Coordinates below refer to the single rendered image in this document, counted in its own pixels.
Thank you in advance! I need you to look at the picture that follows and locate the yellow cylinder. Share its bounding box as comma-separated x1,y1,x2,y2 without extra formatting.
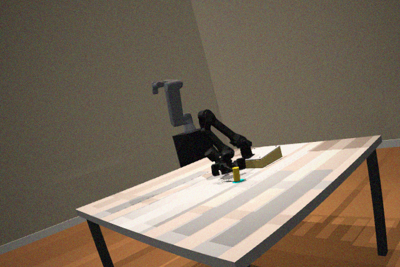
232,167,241,181

